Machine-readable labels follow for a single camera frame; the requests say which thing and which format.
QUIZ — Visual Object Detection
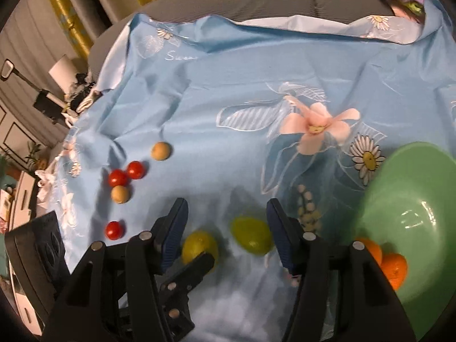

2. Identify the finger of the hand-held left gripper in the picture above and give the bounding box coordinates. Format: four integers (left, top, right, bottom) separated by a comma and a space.
157, 251, 216, 342

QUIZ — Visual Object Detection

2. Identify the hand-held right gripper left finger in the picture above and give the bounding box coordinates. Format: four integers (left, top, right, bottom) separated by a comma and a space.
41, 197, 189, 342

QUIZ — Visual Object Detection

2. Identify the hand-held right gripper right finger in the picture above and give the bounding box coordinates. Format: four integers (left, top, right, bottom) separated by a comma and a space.
266, 198, 418, 342

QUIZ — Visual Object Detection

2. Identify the green plum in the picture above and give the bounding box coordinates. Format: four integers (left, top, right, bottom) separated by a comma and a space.
230, 217, 276, 256
182, 231, 219, 272

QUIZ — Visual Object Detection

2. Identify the red cherry tomato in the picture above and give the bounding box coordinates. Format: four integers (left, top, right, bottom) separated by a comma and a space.
105, 221, 126, 240
108, 169, 129, 188
126, 161, 146, 180

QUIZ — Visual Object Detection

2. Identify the tan round longan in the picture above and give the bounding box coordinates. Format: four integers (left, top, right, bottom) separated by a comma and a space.
151, 142, 173, 161
111, 185, 131, 204

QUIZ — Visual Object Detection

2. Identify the orange mandarin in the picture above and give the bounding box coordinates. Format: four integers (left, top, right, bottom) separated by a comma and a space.
356, 238, 383, 266
379, 253, 408, 290

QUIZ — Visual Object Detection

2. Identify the green plastic bowl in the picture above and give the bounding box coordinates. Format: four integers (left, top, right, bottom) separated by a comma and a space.
351, 142, 456, 341

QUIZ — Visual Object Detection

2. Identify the white cabinet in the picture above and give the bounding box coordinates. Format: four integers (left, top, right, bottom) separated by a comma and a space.
0, 170, 40, 229

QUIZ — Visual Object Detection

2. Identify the potted plant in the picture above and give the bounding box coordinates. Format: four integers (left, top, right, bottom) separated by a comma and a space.
26, 142, 46, 172

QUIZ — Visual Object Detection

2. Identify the blue floral sheet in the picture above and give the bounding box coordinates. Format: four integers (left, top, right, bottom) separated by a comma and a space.
37, 12, 456, 342

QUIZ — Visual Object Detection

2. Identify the white lampshade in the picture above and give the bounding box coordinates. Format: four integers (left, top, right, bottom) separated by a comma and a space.
48, 54, 77, 89

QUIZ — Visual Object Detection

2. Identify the yellow patterned curtain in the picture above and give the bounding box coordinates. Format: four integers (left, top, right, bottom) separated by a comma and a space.
43, 0, 188, 61

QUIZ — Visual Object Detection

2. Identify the grey sofa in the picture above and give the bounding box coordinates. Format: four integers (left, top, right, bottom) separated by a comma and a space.
87, 0, 403, 82

